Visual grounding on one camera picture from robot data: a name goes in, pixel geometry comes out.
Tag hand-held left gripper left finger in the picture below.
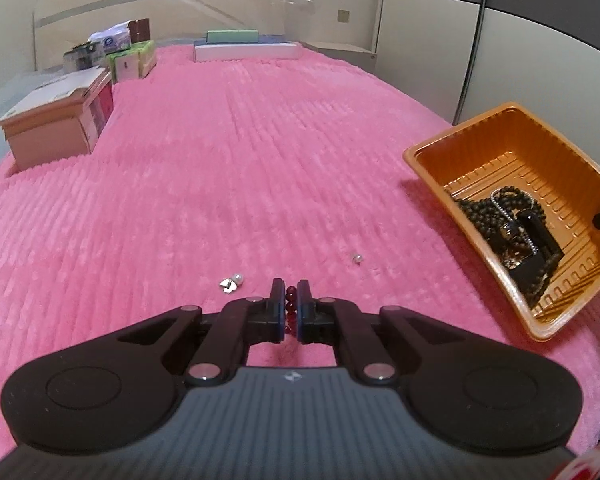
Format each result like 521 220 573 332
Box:
116 277 287 389

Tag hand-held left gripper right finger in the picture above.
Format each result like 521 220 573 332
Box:
296 279 464 387

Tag red bead bracelet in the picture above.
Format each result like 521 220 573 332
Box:
284 285 299 335

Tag black wristwatch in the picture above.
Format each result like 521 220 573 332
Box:
500 210 565 283

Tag dark wooden bead bracelet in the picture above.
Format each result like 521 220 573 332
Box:
515 257 555 308

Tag white bead chain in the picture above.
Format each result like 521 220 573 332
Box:
490 192 537 257

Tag orange plastic tray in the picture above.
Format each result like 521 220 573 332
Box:
402 102 600 343

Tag long brown bead necklace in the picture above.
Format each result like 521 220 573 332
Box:
454 186 548 261

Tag pink ribbed blanket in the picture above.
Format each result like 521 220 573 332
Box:
0 42 600 461

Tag sliding door wardrobe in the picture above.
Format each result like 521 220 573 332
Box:
374 0 600 177

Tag red and white cloth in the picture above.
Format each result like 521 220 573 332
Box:
554 439 600 480

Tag white nightstand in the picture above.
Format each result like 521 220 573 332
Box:
302 40 379 75

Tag white flat box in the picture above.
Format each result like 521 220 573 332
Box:
193 42 301 63

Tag dark red box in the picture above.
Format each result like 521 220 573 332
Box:
86 82 115 153

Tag green foam block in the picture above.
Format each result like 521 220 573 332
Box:
205 28 260 45

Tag yellow-green box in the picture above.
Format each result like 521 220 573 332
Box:
136 40 158 79

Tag white and green box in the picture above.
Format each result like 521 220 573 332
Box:
107 51 142 84

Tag pink cardboard box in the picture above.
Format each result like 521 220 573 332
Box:
0 66 114 172

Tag brown box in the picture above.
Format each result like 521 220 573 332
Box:
127 18 151 44

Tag tissue pack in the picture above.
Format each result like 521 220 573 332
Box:
89 30 132 55

